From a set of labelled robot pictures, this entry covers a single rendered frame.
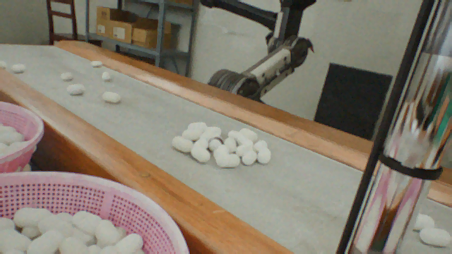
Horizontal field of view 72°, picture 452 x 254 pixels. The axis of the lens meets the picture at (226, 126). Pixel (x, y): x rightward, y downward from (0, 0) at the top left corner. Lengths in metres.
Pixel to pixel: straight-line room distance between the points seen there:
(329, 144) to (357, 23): 1.95
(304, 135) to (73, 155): 0.40
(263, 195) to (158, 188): 0.14
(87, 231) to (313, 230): 0.24
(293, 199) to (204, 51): 2.74
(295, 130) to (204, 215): 0.36
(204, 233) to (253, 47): 2.56
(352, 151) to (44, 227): 0.48
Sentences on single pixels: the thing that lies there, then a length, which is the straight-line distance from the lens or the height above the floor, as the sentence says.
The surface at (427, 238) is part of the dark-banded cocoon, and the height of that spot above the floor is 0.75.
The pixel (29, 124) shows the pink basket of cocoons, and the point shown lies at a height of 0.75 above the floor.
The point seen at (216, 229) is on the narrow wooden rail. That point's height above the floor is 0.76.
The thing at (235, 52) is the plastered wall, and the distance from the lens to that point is 2.89.
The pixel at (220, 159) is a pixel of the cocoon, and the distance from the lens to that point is 0.45.
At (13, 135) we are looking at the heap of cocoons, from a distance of 0.54.
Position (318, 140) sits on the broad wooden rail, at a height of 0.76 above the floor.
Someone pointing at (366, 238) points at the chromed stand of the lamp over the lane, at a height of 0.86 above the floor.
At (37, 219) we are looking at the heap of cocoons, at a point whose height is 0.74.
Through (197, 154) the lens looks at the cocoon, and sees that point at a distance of 0.46.
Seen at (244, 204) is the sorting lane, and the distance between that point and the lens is 0.39.
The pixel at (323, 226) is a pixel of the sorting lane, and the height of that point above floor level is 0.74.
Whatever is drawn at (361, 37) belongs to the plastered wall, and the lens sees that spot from 2.49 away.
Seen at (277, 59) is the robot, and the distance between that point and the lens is 1.03.
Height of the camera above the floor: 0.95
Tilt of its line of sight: 19 degrees down
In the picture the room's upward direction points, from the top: 10 degrees clockwise
